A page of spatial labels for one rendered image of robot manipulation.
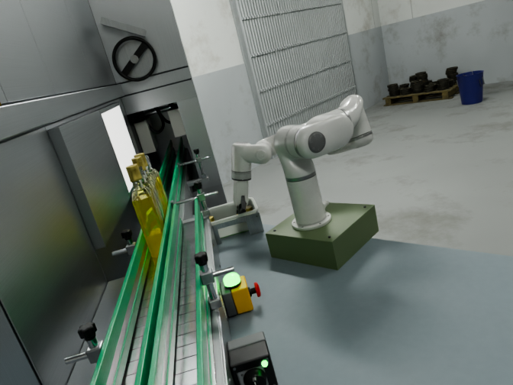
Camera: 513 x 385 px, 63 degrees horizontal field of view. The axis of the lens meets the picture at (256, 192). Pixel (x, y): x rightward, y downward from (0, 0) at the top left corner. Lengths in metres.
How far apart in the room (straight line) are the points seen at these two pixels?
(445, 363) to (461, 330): 0.10
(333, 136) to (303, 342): 0.56
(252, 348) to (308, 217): 0.53
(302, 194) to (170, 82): 1.21
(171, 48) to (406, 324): 1.74
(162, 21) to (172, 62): 0.20
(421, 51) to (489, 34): 1.10
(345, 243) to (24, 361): 0.83
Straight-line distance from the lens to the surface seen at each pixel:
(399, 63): 8.60
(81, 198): 1.20
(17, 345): 0.83
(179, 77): 2.26
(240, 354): 0.88
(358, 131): 1.44
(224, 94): 5.22
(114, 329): 0.87
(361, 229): 1.32
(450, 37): 8.23
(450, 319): 1.02
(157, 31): 2.28
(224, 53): 5.35
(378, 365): 0.92
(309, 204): 1.27
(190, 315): 0.96
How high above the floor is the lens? 1.37
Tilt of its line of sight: 18 degrees down
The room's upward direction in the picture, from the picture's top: 14 degrees counter-clockwise
